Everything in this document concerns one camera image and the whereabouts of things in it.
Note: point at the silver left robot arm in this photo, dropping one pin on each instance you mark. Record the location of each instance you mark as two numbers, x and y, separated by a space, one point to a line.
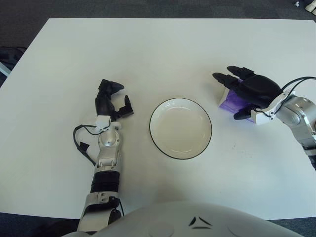
108 145

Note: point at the white right wrist connector box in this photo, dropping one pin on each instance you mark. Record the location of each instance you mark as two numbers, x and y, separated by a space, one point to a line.
259 117

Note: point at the white shoe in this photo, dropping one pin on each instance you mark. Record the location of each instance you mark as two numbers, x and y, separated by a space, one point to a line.
311 5

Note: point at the light blue panel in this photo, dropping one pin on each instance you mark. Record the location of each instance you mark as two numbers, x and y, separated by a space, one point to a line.
4 67

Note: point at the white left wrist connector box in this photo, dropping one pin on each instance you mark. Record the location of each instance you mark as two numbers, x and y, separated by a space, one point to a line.
102 121

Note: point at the white plate with black rim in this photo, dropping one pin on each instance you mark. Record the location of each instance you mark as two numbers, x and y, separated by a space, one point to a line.
180 128

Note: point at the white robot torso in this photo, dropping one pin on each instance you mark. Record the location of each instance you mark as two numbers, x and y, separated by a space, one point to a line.
172 222

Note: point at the black bag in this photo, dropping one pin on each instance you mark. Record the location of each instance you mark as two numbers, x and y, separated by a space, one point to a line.
11 56

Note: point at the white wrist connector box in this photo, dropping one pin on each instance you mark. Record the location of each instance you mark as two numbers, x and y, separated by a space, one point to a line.
102 121
259 117

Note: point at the small white floor object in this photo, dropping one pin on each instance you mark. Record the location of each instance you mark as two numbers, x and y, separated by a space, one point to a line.
296 3

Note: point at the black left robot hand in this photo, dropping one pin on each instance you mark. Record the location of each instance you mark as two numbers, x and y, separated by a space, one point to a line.
102 105

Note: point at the purple tissue paper pack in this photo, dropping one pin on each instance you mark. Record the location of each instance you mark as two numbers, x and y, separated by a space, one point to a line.
230 101

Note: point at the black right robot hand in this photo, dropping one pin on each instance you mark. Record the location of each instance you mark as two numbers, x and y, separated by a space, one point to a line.
259 89

